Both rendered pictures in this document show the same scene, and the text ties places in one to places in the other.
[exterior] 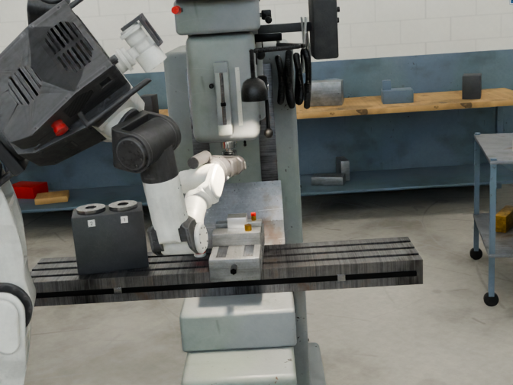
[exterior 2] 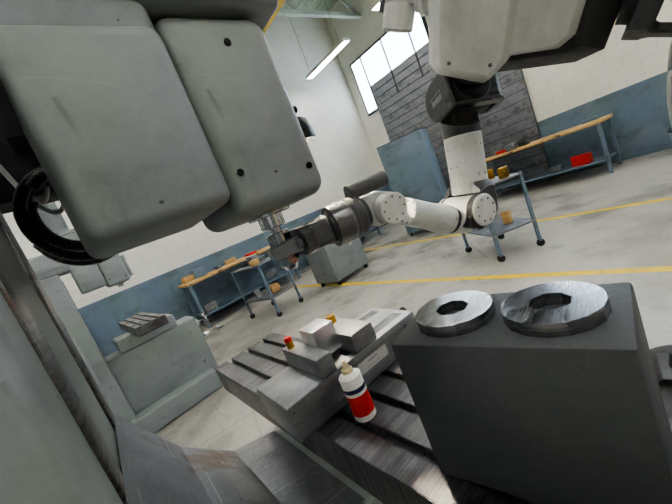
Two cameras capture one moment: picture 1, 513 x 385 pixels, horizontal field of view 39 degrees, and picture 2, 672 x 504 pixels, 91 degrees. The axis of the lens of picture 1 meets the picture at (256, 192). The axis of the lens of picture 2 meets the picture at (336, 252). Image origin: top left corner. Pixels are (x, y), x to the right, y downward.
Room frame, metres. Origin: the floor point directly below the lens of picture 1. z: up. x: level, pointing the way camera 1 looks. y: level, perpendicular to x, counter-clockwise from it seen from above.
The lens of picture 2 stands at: (2.54, 0.66, 1.29)
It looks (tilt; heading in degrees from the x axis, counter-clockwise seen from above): 8 degrees down; 233
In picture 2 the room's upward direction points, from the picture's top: 22 degrees counter-clockwise
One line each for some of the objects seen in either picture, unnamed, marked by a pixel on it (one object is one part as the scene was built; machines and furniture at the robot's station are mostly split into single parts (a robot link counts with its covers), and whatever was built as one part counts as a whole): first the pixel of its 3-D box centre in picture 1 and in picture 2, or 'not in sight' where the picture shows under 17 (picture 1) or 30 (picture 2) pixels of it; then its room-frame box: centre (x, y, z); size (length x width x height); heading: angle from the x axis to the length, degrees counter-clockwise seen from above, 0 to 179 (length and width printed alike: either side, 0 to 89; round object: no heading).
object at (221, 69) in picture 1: (223, 98); not in sight; (2.11, 0.08, 1.44); 0.04 x 0.04 x 0.21; 89
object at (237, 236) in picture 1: (237, 236); (343, 333); (2.16, 0.07, 1.01); 0.15 x 0.06 x 0.04; 86
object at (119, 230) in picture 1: (110, 235); (522, 384); (2.22, 0.47, 1.02); 0.22 x 0.12 x 0.20; 100
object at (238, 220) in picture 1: (237, 224); (319, 337); (2.22, 0.07, 1.03); 0.06 x 0.05 x 0.06; 86
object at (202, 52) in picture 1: (224, 85); (232, 134); (2.22, 0.07, 1.47); 0.21 x 0.19 x 0.32; 89
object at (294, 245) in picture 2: not in sight; (287, 248); (2.23, 0.11, 1.23); 0.06 x 0.02 x 0.03; 161
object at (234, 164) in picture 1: (219, 169); (324, 231); (2.13, 0.11, 1.23); 0.13 x 0.12 x 0.10; 71
